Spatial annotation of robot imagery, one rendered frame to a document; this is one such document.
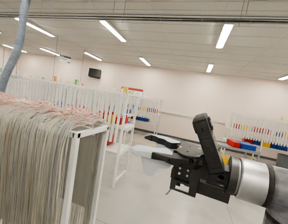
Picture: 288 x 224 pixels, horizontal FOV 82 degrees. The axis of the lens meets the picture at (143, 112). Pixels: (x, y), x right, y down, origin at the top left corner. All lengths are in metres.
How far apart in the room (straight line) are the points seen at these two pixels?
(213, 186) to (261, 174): 0.09
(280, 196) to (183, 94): 7.93
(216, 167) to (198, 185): 0.06
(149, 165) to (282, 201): 0.22
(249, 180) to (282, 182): 0.05
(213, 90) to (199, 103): 0.81
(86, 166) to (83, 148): 0.14
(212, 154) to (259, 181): 0.08
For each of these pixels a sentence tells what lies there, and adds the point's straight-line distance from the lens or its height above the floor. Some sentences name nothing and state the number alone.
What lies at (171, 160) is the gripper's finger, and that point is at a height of 1.57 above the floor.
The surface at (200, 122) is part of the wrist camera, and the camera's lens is 0.32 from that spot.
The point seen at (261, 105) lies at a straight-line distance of 8.63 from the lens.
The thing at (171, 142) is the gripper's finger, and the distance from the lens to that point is 0.39.
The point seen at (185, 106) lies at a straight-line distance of 8.19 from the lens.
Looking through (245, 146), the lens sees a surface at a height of 1.03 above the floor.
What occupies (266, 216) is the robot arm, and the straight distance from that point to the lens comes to 0.41.
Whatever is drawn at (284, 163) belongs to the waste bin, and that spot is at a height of 0.39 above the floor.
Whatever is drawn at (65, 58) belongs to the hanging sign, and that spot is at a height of 2.79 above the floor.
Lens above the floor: 1.68
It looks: 5 degrees down
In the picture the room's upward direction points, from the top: 9 degrees clockwise
